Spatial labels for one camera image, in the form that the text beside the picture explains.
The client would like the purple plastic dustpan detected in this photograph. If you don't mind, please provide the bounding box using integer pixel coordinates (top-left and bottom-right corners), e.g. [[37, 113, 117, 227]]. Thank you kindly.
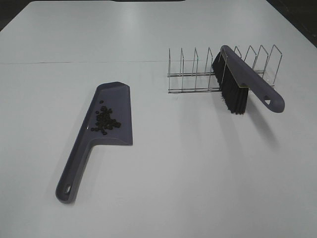
[[55, 82, 133, 204]]

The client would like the pile of dark coffee beans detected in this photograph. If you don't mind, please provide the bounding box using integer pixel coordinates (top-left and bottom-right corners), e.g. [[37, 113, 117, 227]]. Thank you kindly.
[[90, 100, 121, 135]]

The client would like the chrome wire dish rack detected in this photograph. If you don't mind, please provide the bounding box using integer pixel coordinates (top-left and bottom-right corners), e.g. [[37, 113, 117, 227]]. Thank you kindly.
[[166, 45, 283, 94]]

